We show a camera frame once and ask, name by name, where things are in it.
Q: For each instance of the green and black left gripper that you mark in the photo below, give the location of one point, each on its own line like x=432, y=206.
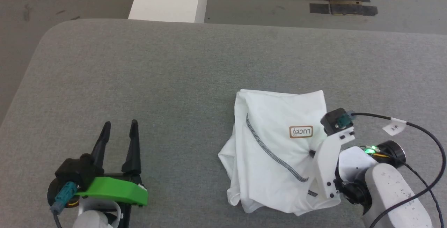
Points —
x=115, y=190

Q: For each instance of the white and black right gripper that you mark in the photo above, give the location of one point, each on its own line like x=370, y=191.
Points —
x=352, y=172

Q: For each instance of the white garment with braided trim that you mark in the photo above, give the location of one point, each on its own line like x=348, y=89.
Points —
x=276, y=151

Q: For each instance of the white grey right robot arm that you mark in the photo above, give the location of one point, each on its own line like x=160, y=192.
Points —
x=394, y=193

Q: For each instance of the white right camera bracket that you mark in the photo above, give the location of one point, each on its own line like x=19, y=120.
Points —
x=330, y=161

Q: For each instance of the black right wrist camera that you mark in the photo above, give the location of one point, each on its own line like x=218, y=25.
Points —
x=337, y=119

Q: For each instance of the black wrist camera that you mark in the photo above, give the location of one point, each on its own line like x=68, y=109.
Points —
x=75, y=172
x=337, y=119

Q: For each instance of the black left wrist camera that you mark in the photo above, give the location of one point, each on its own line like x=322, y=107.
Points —
x=75, y=172

